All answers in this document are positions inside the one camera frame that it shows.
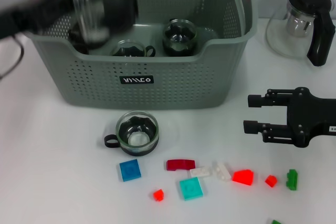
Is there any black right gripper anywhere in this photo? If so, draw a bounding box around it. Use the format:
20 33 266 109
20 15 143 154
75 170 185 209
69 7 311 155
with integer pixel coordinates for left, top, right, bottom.
243 87 336 148

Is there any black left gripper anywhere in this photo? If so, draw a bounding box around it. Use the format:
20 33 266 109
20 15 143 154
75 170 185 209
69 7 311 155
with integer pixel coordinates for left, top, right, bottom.
0 0 77 40

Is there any glass teacup black holder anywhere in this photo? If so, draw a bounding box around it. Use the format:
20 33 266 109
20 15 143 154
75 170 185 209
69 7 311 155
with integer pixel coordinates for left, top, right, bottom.
162 18 197 57
111 39 157 57
68 0 140 49
104 110 160 156

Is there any grey perforated storage basket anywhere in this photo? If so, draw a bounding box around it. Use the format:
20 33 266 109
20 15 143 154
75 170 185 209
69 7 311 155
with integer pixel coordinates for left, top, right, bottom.
19 0 259 111

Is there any black clay teapot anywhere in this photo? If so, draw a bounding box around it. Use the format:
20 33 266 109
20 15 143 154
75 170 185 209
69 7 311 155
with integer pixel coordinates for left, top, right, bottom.
68 23 90 49

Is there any small black clay cup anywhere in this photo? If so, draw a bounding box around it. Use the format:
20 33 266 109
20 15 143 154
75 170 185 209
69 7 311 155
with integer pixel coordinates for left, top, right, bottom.
75 44 90 55

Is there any large red sloped brick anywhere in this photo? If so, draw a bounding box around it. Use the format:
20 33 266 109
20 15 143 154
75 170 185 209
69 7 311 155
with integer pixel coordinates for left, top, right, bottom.
232 169 255 187

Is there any small red brick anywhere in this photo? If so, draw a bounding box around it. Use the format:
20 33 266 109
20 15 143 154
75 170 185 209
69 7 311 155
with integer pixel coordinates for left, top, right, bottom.
265 174 278 188
153 188 165 201

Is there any translucent white brick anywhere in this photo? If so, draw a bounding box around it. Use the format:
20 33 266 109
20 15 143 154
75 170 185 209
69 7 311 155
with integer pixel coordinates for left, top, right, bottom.
212 160 233 182

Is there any white flat brick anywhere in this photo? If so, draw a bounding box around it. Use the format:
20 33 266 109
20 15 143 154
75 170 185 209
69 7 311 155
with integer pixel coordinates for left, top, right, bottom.
189 167 212 178

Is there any dark red brick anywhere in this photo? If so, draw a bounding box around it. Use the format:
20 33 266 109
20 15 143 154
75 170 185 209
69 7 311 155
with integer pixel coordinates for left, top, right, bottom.
165 158 196 172

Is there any teal square brick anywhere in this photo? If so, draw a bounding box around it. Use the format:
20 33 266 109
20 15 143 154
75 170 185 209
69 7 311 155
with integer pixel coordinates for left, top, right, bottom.
179 176 204 201

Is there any blue square brick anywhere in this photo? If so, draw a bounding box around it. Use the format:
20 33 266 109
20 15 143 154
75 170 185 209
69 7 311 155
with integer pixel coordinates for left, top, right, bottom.
119 159 142 182

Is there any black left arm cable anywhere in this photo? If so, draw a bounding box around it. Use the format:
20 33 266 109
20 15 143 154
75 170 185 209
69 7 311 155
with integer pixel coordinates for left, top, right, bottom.
0 34 25 79

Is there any glass pitcher black handle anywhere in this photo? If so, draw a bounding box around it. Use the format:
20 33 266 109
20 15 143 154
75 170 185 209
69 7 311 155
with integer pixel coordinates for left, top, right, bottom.
265 0 336 67

